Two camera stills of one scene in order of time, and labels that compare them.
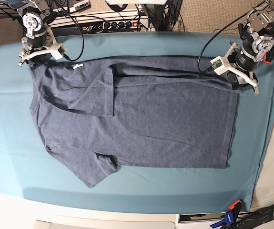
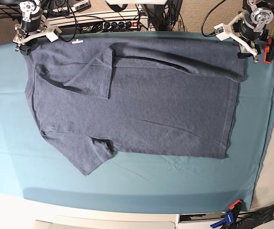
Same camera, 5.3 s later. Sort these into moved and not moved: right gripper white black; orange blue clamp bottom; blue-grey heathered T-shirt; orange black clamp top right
Moved: blue-grey heathered T-shirt; right gripper white black
Not moved: orange blue clamp bottom; orange black clamp top right
